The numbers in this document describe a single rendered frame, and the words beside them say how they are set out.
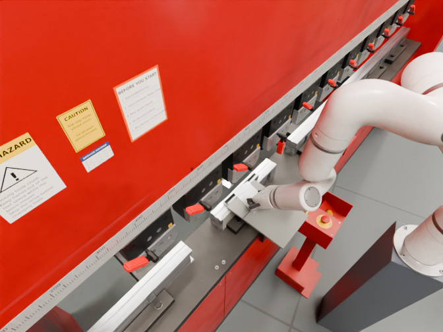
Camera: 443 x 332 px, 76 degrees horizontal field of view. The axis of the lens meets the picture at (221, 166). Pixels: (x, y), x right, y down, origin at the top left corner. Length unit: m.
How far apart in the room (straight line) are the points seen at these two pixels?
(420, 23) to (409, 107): 2.28
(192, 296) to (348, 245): 1.48
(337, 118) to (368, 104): 0.06
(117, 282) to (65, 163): 1.74
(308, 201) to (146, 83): 0.57
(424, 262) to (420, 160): 2.06
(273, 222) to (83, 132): 0.81
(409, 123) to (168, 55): 0.45
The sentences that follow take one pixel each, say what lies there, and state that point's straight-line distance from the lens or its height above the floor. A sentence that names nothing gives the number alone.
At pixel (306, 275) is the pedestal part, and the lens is 2.02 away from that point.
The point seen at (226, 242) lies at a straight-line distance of 1.20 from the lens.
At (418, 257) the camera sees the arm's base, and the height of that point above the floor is 1.03.
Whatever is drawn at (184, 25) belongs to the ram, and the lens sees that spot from 0.51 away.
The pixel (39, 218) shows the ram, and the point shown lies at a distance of 0.52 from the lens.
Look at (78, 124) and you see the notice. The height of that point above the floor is 1.69.
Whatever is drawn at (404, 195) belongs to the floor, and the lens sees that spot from 2.81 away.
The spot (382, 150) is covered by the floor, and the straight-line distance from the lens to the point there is 3.10.
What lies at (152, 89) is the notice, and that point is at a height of 1.68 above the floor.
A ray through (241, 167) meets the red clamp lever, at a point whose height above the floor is 1.30.
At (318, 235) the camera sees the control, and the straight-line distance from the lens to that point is 1.44.
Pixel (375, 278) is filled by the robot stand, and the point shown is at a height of 0.84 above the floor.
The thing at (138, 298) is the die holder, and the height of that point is 0.97.
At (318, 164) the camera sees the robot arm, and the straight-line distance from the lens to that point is 0.74.
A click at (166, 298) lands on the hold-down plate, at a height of 0.91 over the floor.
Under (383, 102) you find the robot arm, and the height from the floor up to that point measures 1.63.
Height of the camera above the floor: 1.96
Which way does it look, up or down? 50 degrees down
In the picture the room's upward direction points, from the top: straight up
